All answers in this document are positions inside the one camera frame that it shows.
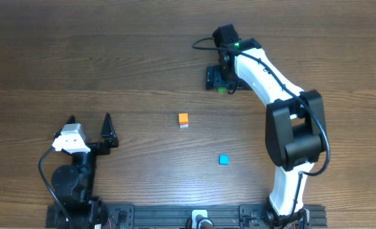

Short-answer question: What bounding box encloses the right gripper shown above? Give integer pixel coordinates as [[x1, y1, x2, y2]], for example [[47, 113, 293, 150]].
[[205, 64, 237, 92]]

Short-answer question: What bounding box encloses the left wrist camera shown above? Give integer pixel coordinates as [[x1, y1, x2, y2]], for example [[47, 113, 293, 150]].
[[51, 123, 92, 155]]

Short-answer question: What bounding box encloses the mounting rail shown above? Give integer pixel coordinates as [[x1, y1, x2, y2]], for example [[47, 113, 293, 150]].
[[46, 203, 328, 229]]

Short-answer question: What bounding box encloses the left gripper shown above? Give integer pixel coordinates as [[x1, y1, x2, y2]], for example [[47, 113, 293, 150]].
[[65, 112, 120, 156]]

